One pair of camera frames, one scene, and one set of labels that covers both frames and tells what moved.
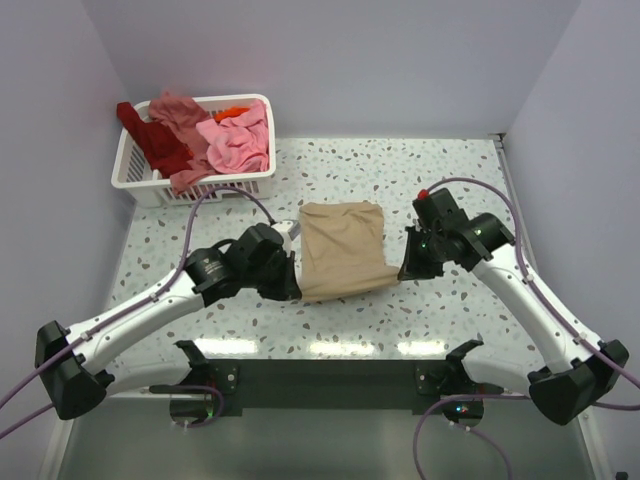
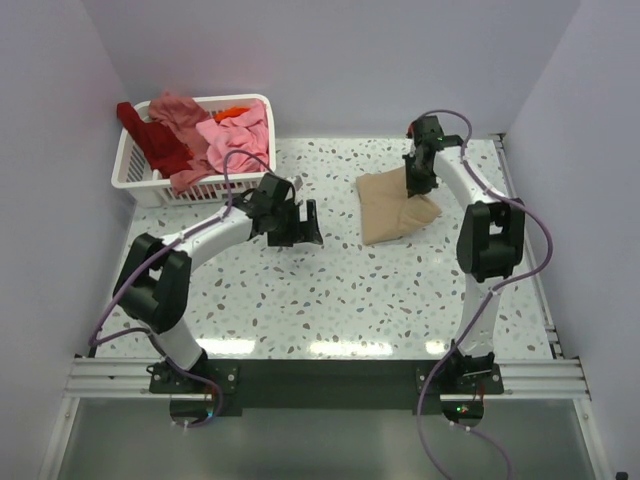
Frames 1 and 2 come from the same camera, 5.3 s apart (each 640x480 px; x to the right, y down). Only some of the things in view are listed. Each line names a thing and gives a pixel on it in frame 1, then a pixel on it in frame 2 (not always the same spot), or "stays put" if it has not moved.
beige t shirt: x=342 y=249 → x=387 y=210
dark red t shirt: x=166 y=154 stays put
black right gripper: x=413 y=268 → x=414 y=187
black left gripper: x=288 y=288 → x=302 y=230
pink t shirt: x=240 y=143 stays put
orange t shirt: x=232 y=111 stays put
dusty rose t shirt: x=183 y=116 stays put
